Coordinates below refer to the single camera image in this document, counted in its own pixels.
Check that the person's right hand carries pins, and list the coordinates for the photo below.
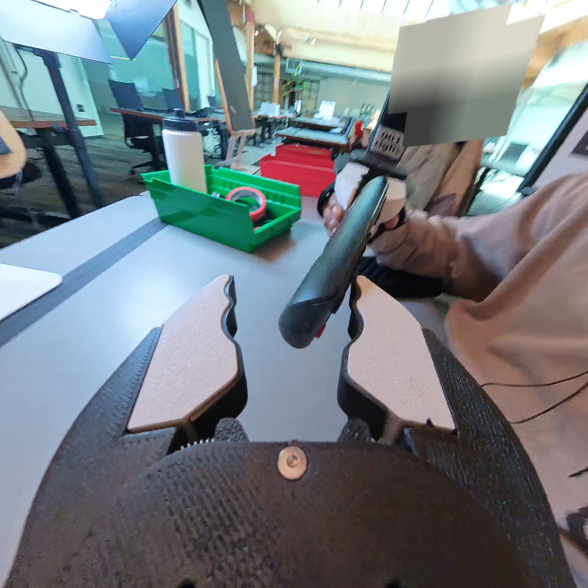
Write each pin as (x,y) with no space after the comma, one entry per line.
(334,220)

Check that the black office chair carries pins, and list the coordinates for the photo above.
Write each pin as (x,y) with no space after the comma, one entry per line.
(131,110)

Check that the green plastic bin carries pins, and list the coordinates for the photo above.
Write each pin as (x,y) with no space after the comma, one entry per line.
(206,216)

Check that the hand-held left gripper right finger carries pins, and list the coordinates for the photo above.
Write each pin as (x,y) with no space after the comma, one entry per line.
(395,367)

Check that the wooden office desk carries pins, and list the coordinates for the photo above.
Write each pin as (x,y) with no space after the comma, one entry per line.
(46,120)
(151,112)

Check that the person's right forearm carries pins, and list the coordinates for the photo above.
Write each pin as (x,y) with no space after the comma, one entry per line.
(436,257)

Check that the black light stand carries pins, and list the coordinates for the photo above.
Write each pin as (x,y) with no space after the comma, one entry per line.
(69,128)

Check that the red tape roll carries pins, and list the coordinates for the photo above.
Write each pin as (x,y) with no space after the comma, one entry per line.
(248,195)

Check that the white water bottle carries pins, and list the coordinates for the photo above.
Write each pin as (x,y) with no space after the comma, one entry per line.
(183,151)

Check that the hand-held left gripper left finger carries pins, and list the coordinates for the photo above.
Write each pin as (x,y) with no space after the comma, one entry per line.
(193,363)

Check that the red plastic bin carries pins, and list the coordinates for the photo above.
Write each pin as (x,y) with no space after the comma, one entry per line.
(298,174)

